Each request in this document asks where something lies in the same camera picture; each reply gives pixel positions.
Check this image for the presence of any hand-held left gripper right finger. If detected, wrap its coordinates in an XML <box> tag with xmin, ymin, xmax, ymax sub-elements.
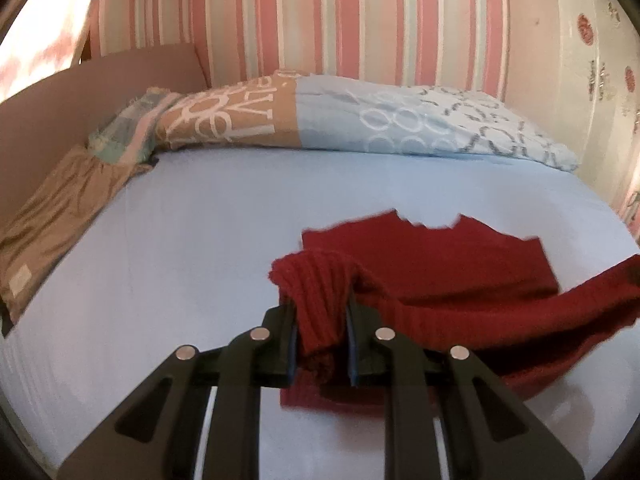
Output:
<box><xmin>345</xmin><ymin>292</ymin><xmax>586</xmax><ymax>480</ymax></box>

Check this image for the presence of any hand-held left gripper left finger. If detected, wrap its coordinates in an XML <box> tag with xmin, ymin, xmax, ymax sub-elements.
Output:
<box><xmin>57</xmin><ymin>302</ymin><xmax>301</xmax><ymax>480</ymax></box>

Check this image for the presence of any red knit sweater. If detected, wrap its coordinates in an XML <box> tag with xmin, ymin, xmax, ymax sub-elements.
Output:
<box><xmin>269</xmin><ymin>210</ymin><xmax>640</xmax><ymax>418</ymax></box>

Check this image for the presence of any bed with light blue sheet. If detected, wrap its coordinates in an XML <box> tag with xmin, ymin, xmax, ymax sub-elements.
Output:
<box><xmin>0</xmin><ymin>147</ymin><xmax>640</xmax><ymax>480</ymax></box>

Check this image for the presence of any patterned blue and tan pillow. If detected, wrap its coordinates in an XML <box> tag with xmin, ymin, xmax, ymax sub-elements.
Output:
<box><xmin>155</xmin><ymin>70</ymin><xmax>581</xmax><ymax>173</ymax></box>

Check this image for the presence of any brown satin cloth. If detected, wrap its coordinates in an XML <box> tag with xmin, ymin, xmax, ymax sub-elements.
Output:
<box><xmin>0</xmin><ymin>145</ymin><xmax>151</xmax><ymax>326</ymax></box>

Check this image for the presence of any plaid pastel pillow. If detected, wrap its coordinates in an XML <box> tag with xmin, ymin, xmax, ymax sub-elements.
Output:
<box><xmin>87</xmin><ymin>87</ymin><xmax>183</xmax><ymax>168</ymax></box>

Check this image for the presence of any white wardrobe with red decals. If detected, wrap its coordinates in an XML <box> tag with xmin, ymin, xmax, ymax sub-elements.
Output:
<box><xmin>550</xmin><ymin>0</ymin><xmax>640</xmax><ymax>211</ymax></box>

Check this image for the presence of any pink patterned curtain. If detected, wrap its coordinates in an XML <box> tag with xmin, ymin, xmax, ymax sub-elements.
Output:
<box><xmin>0</xmin><ymin>0</ymin><xmax>108</xmax><ymax>106</ymax></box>

